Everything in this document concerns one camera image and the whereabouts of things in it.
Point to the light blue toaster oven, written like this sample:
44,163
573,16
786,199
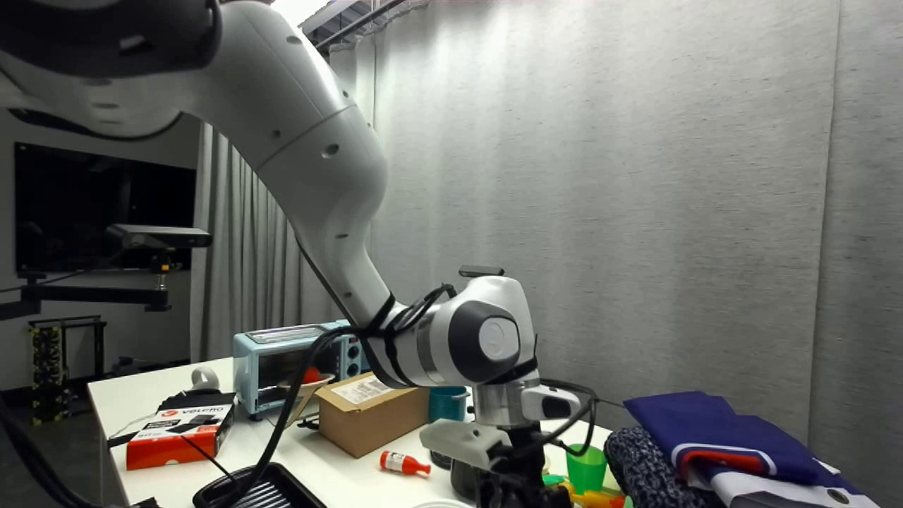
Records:
259,356

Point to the blue folded cloth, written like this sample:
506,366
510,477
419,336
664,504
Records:
714,432

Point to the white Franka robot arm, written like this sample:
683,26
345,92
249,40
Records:
311,150

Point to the yellow plastic toy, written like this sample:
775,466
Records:
597,500

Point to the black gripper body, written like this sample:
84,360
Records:
514,482

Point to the brown cardboard box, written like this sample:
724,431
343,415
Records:
376,427

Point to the white cloth with red trim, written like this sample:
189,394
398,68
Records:
762,493

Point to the small black stereo camera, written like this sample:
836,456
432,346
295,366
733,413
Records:
480,273

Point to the small red bottle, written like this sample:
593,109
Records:
403,461

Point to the black wall monitor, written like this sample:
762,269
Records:
67,208

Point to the grey tape roll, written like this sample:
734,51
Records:
204,379

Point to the grey curtain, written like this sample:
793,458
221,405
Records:
236,273

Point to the black mesh tray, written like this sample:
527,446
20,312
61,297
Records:
273,496

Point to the red and black package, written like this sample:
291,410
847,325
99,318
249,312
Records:
171,446

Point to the dark metal rack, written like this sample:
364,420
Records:
47,376

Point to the black bar camera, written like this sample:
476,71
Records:
142,232

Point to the green plastic cup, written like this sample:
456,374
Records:
589,470

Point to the black horizontal mount bar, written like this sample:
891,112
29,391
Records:
75,294

